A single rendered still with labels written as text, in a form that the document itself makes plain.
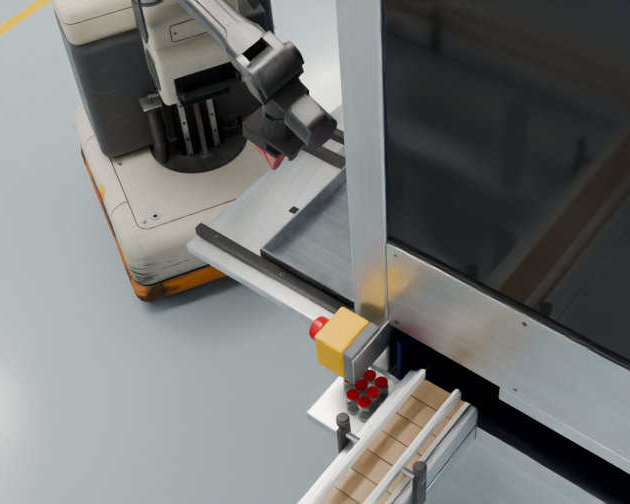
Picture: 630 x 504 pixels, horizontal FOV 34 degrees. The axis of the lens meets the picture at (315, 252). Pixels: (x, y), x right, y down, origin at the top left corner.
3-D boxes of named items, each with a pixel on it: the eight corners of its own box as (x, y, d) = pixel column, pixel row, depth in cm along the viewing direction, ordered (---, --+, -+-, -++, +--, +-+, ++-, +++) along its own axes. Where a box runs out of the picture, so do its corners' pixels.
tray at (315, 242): (503, 252, 184) (504, 239, 182) (419, 351, 172) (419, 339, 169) (349, 175, 199) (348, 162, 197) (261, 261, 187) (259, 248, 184)
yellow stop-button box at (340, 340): (381, 354, 162) (380, 326, 157) (353, 385, 159) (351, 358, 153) (342, 331, 166) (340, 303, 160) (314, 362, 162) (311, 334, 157)
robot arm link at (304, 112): (285, 35, 153) (240, 72, 152) (336, 83, 148) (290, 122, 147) (301, 76, 164) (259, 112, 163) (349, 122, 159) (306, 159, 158)
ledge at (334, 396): (424, 405, 167) (424, 399, 166) (377, 464, 161) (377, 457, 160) (355, 363, 173) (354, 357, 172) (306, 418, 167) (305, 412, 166)
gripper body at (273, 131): (290, 164, 165) (293, 134, 159) (240, 131, 168) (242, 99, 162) (315, 141, 168) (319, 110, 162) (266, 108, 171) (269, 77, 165)
